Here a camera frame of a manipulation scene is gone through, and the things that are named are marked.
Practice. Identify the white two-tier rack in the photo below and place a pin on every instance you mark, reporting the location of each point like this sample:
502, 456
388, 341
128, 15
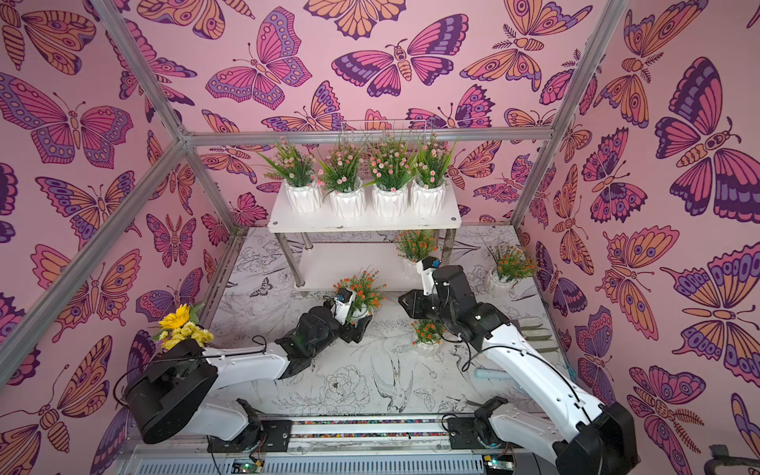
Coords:
319, 266

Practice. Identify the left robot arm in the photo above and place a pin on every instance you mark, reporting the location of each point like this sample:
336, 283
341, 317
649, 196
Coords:
180, 393

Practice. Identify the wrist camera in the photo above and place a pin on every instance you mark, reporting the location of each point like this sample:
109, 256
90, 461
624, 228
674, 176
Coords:
344, 305
425, 268

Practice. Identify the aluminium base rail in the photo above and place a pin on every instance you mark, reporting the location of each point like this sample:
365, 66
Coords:
406, 444

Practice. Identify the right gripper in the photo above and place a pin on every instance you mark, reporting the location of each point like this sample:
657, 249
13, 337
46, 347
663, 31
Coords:
420, 303

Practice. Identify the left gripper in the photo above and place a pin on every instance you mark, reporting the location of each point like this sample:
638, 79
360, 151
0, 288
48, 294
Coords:
349, 335

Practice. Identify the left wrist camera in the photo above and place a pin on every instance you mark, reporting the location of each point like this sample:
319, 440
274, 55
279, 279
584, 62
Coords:
344, 305

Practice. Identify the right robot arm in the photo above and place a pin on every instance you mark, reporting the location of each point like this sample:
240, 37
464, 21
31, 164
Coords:
578, 433

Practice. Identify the yellow flower bouquet vase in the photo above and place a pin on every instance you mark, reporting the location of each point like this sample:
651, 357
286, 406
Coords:
181, 325

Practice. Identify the light blue scoop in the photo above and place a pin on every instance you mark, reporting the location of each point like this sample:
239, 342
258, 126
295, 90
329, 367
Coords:
492, 374

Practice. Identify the orange flower pot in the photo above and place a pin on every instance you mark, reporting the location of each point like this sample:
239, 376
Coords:
368, 292
513, 273
413, 246
428, 337

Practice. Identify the pink flower pot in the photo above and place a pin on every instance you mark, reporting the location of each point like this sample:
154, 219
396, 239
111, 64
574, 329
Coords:
429, 185
300, 182
391, 165
341, 181

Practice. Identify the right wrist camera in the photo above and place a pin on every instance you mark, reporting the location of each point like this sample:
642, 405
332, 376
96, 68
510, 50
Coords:
425, 268

